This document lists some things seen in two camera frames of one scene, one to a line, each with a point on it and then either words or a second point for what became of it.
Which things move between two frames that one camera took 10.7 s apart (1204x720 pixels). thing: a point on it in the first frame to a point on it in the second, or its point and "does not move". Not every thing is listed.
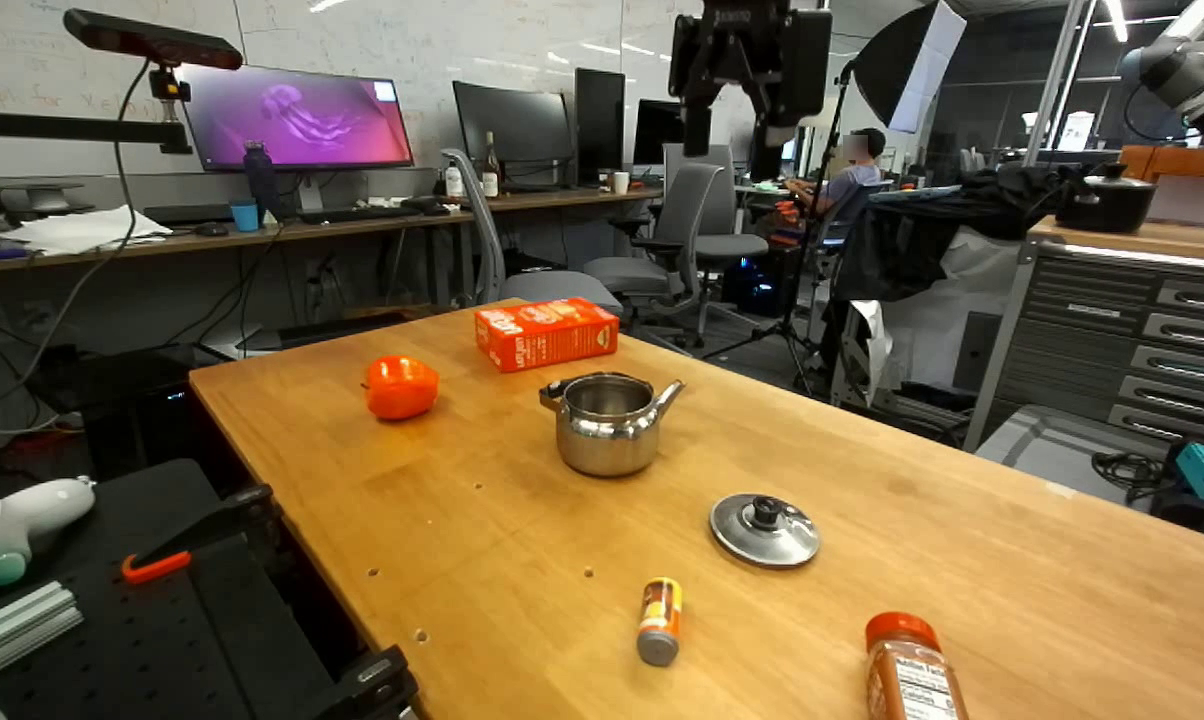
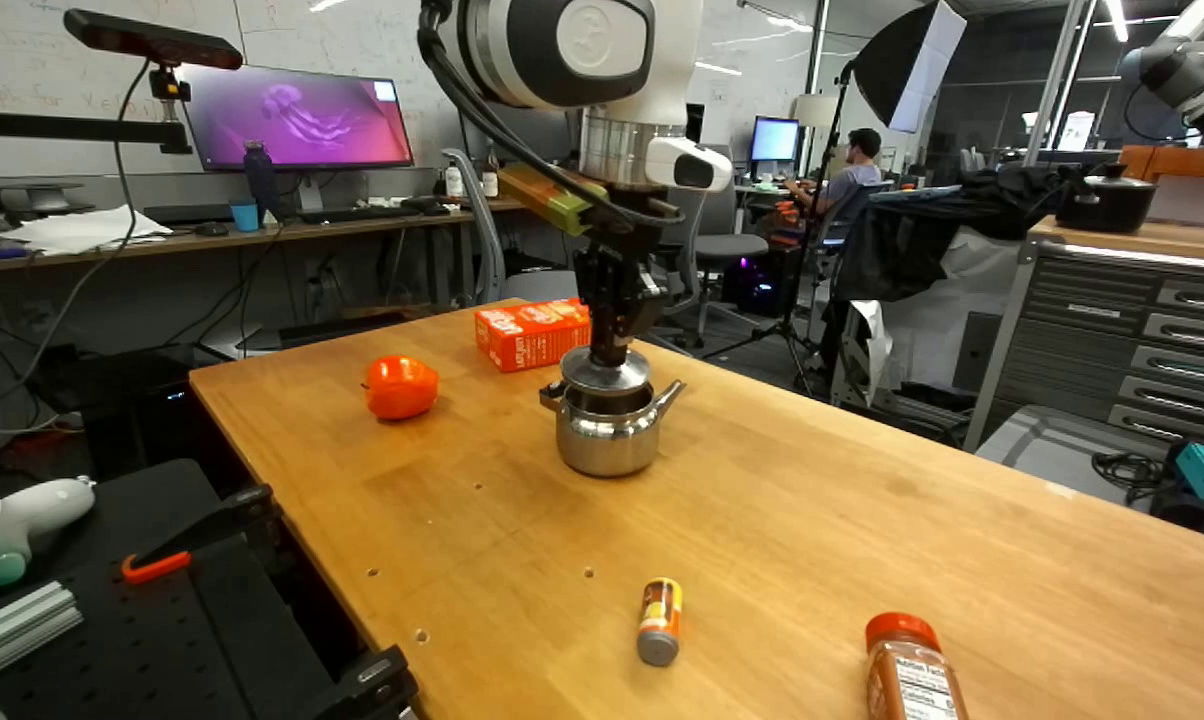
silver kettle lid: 767,531 to 581,373
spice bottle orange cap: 911,668 does not move
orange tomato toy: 401,387 does not move
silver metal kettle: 608,419 does not move
